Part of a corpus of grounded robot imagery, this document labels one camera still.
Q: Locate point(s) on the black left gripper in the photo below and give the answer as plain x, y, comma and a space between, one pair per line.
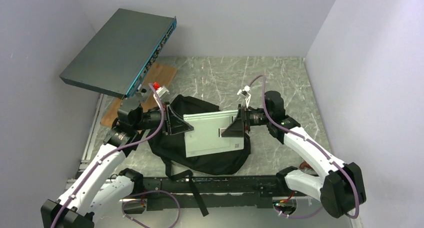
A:
174, 124

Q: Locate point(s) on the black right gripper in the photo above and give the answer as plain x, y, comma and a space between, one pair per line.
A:
236, 129

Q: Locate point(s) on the black student backpack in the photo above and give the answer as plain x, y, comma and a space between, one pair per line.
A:
171, 150

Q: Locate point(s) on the pale green notebook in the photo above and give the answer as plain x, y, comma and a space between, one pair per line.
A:
206, 137

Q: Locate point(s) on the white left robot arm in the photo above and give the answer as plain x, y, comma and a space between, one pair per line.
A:
88, 198

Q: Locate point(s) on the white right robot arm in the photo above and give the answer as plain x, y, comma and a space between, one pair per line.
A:
337, 185

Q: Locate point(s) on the brown wooden board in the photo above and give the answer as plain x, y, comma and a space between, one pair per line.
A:
159, 73

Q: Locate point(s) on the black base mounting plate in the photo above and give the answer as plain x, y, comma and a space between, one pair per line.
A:
260, 191

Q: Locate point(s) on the brown wooden faucet toy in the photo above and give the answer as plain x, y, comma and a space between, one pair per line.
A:
305, 165

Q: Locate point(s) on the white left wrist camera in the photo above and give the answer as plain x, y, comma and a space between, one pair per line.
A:
160, 90

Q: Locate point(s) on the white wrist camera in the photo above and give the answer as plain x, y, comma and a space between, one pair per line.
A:
160, 90
245, 93

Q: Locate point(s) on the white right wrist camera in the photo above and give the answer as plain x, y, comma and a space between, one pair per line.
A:
245, 93

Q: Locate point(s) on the grey metal stand bracket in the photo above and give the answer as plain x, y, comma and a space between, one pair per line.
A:
142, 93

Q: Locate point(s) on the grey network switch box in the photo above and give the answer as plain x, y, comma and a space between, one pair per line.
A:
116, 60

